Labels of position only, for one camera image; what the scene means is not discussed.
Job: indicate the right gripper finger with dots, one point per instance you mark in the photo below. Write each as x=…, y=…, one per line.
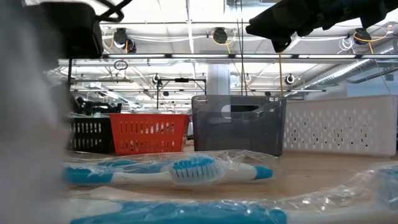
x=281, y=43
x=280, y=21

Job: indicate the green white toothbrush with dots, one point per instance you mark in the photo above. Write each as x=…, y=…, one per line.
x=90, y=115

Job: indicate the white perforated plastic basket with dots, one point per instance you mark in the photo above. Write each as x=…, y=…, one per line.
x=342, y=124

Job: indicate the grey translucent plastic bin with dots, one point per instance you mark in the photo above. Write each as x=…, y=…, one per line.
x=239, y=137

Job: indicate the purple white toothbrush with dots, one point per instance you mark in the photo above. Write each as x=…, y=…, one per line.
x=25, y=124

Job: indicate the blue white toothbrush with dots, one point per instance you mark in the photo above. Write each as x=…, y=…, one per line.
x=140, y=177
x=171, y=214
x=262, y=172

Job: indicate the black pole stand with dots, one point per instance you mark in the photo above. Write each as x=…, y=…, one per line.
x=70, y=93

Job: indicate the white building column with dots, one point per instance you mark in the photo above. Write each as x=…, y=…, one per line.
x=217, y=79

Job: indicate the black distant robot equipment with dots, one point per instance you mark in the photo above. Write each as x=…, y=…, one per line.
x=93, y=107

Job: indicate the long ceiling light bar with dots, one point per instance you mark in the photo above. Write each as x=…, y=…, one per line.
x=199, y=56

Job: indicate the black slotted plastic basket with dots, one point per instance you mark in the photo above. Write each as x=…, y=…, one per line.
x=90, y=137

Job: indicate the orange slotted plastic basket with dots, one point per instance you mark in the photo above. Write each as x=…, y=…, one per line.
x=146, y=133

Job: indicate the silver ventilation duct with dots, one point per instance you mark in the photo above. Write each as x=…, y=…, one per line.
x=357, y=67

